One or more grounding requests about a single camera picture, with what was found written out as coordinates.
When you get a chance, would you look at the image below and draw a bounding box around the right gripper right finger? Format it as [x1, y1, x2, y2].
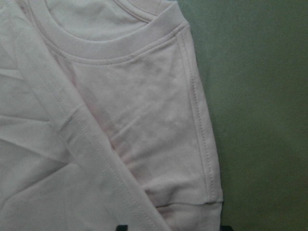
[220, 226, 232, 231]

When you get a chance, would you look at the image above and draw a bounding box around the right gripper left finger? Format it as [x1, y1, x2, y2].
[116, 225, 128, 231]

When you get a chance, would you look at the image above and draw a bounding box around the pink Snoopy t-shirt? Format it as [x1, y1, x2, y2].
[0, 0, 223, 231]

